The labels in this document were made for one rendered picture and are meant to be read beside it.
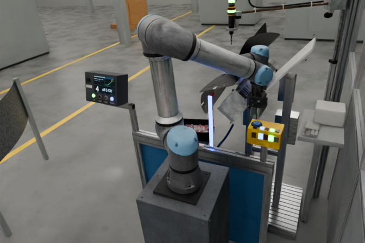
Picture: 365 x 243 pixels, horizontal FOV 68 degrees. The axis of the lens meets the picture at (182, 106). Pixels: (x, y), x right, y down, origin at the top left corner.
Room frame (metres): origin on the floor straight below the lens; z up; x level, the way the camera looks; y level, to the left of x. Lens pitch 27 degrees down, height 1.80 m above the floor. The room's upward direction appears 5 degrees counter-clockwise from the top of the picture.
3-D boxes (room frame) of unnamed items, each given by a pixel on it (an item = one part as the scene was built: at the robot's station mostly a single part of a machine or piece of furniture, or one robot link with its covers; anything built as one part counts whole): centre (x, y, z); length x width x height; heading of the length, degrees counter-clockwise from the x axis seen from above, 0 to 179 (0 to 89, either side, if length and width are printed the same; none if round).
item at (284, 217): (1.60, -0.56, 0.04); 0.62 x 0.46 x 0.08; 61
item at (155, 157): (1.31, -0.06, 0.45); 0.82 x 0.01 x 0.66; 61
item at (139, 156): (1.52, 0.32, 0.39); 0.04 x 0.04 x 0.78; 61
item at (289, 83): (1.53, -0.68, 0.58); 0.09 x 0.04 x 1.15; 151
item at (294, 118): (1.61, -0.72, 0.73); 0.15 x 0.09 x 0.22; 61
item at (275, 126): (1.12, -0.40, 1.02); 0.16 x 0.10 x 0.11; 61
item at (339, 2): (1.64, -0.94, 1.54); 0.10 x 0.07 x 0.08; 96
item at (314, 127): (1.35, -0.76, 0.87); 0.15 x 0.09 x 0.02; 146
